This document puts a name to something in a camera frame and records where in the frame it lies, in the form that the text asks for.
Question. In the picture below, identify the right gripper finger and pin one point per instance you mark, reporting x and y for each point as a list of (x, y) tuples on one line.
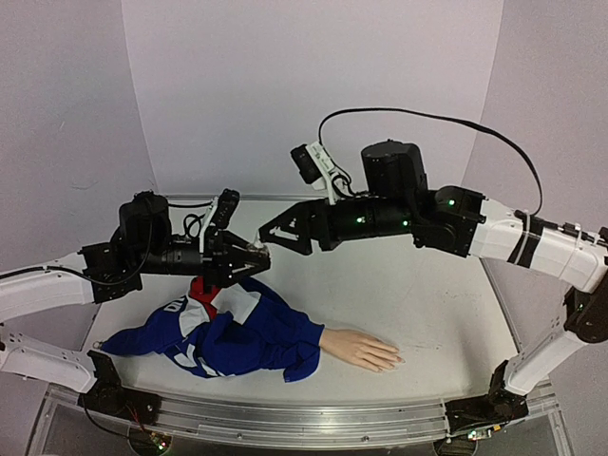
[(294, 222), (300, 245)]

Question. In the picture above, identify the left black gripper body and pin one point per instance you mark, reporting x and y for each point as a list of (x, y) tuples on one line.
[(156, 259)]

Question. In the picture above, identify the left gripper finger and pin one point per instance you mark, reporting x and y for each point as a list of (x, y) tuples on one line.
[(233, 272), (235, 248)]

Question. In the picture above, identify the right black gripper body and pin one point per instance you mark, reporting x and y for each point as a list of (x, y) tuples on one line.
[(316, 226)]

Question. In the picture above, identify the clear nail polish bottle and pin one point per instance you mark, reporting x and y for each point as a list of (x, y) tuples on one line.
[(258, 247)]

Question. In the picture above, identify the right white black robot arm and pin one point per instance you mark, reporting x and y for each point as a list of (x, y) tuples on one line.
[(456, 221)]

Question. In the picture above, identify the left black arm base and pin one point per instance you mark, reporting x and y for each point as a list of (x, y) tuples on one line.
[(110, 397)]

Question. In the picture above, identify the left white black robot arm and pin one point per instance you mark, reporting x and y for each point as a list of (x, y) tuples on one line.
[(94, 275)]

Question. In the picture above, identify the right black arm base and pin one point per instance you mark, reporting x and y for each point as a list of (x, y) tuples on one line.
[(497, 407)]

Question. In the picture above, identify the blue red white jacket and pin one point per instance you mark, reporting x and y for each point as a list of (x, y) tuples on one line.
[(221, 332)]

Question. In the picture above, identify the mannequin hand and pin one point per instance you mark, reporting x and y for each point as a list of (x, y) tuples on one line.
[(360, 349)]

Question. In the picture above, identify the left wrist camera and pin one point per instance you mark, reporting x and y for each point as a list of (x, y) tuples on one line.
[(217, 217)]

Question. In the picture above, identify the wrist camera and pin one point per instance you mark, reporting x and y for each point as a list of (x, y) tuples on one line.
[(318, 170), (217, 217)]

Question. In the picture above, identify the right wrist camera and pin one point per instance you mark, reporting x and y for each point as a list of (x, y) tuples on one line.
[(318, 170)]

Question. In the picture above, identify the aluminium front rail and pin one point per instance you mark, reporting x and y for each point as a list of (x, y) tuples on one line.
[(62, 427)]

